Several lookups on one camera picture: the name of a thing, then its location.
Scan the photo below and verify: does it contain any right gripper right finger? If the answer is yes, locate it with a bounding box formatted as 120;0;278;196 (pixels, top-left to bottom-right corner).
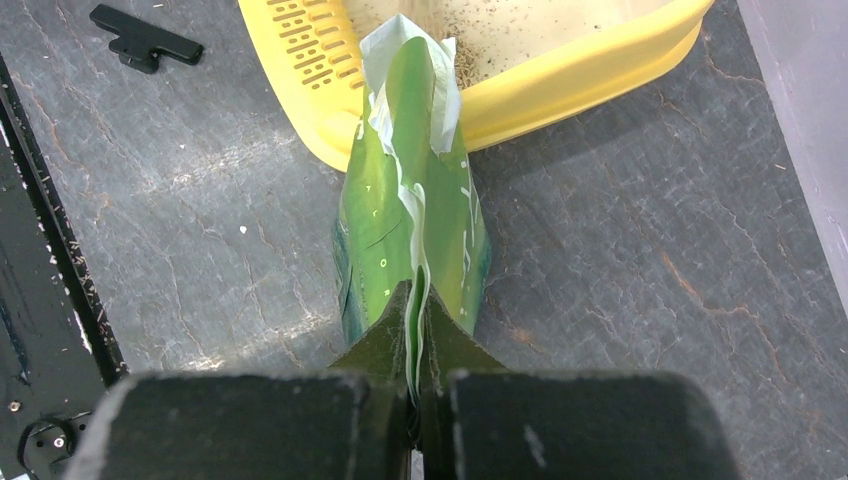
419;293;740;479

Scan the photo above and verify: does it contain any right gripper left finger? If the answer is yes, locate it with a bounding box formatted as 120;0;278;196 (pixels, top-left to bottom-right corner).
65;281;411;479

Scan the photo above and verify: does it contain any green litter bag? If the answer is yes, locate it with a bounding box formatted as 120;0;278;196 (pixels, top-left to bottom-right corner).
334;14;491;398

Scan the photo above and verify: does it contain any black bag clip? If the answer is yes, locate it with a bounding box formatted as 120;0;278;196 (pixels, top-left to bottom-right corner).
89;4;204;74

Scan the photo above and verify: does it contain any yellow litter box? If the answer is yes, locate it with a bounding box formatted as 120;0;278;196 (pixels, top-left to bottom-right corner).
239;1;710;170

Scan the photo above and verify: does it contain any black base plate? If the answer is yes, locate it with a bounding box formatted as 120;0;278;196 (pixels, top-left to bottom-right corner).
1;67;126;479

